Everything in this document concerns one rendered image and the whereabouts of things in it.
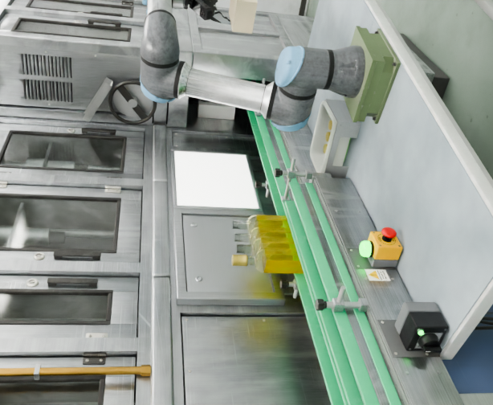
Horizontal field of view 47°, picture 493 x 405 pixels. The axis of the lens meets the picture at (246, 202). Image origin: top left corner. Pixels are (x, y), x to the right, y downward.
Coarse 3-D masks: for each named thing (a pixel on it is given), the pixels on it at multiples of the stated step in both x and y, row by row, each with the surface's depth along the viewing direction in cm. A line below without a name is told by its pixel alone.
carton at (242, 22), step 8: (232, 0) 213; (240, 0) 202; (248, 0) 204; (256, 0) 205; (232, 8) 212; (240, 8) 204; (248, 8) 204; (256, 8) 205; (232, 16) 211; (240, 16) 206; (248, 16) 207; (232, 24) 210; (240, 24) 208; (248, 24) 209; (248, 32) 211
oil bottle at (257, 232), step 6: (258, 228) 181; (264, 228) 181; (270, 228) 182; (276, 228) 182; (282, 228) 182; (288, 228) 183; (252, 234) 179; (258, 234) 178; (264, 234) 179; (270, 234) 179; (276, 234) 180; (282, 234) 180; (288, 234) 181; (252, 240) 179
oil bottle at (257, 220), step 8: (256, 216) 185; (264, 216) 186; (272, 216) 186; (280, 216) 187; (248, 224) 184; (256, 224) 182; (264, 224) 183; (272, 224) 183; (280, 224) 184; (288, 224) 184
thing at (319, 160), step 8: (320, 104) 196; (320, 112) 197; (328, 112) 187; (320, 120) 199; (328, 120) 199; (320, 128) 200; (320, 136) 202; (312, 144) 204; (320, 144) 204; (328, 144) 186; (312, 152) 205; (320, 152) 206; (328, 152) 188; (312, 160) 202; (320, 160) 202; (320, 168) 198
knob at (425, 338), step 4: (424, 336) 126; (428, 336) 125; (432, 336) 125; (436, 336) 126; (420, 340) 126; (424, 340) 125; (428, 340) 125; (432, 340) 124; (436, 340) 125; (420, 344) 126; (424, 344) 125; (428, 344) 125; (432, 344) 125; (436, 344) 125; (424, 348) 124; (428, 348) 124; (432, 348) 124; (436, 348) 125; (440, 348) 125; (424, 352) 124; (428, 352) 124; (432, 352) 125; (436, 352) 125; (440, 352) 125
